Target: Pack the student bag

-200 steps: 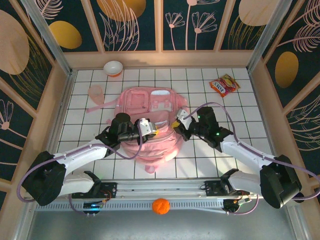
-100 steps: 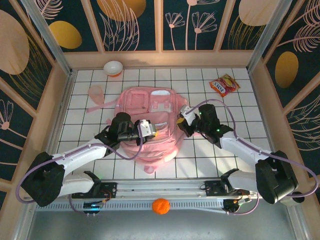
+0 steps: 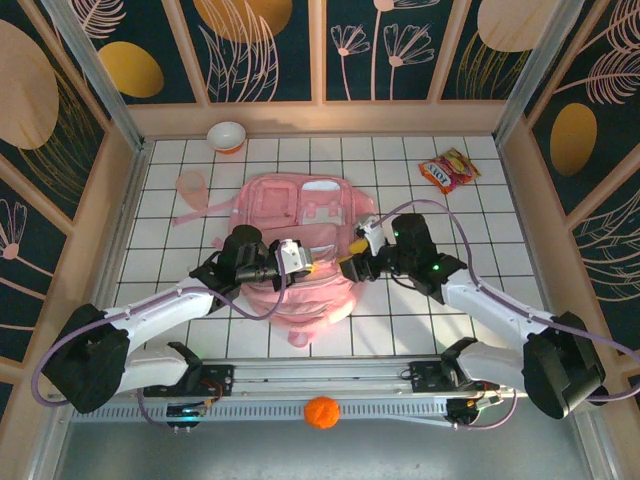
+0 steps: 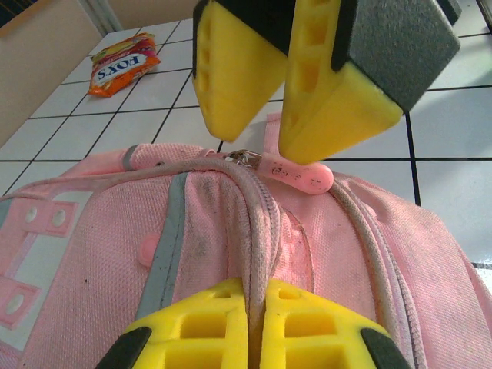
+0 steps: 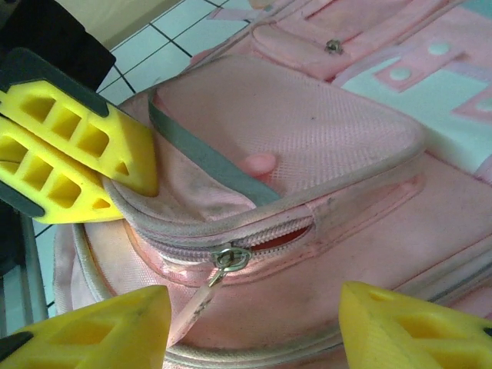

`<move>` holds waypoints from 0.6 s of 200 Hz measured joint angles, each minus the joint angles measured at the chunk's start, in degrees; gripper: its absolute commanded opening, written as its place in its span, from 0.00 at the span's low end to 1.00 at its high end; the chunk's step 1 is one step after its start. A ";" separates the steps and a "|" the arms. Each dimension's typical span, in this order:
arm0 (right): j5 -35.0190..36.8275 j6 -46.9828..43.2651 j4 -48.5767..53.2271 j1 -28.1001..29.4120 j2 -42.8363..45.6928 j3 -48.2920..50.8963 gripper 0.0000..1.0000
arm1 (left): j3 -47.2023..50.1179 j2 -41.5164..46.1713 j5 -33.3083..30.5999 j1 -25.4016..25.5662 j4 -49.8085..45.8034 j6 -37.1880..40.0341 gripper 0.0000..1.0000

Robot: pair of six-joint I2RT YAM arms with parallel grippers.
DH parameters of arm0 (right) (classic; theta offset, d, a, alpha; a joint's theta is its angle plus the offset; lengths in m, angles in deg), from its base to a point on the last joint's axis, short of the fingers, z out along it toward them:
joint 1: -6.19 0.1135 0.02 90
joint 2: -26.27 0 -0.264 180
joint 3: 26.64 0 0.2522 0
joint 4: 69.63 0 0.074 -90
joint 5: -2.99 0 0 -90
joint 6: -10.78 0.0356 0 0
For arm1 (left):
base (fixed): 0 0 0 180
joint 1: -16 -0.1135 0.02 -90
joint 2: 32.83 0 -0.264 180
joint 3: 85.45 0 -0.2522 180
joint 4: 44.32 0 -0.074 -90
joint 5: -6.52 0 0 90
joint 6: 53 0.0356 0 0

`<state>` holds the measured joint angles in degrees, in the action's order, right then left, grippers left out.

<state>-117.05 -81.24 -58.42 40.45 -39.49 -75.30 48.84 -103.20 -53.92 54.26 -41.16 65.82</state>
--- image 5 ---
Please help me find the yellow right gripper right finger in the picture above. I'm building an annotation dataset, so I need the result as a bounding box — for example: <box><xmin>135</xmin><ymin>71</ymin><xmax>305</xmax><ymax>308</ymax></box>
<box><xmin>337</xmin><ymin>280</ymin><xmax>492</xmax><ymax>369</ymax></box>

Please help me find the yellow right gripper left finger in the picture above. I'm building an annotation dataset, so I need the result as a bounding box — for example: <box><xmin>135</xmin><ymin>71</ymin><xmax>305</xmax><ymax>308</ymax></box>
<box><xmin>0</xmin><ymin>286</ymin><xmax>172</xmax><ymax>369</ymax></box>

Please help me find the pink student backpack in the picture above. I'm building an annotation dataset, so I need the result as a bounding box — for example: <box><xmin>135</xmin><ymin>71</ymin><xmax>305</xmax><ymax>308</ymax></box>
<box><xmin>52</xmin><ymin>0</ymin><xmax>492</xmax><ymax>369</ymax></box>

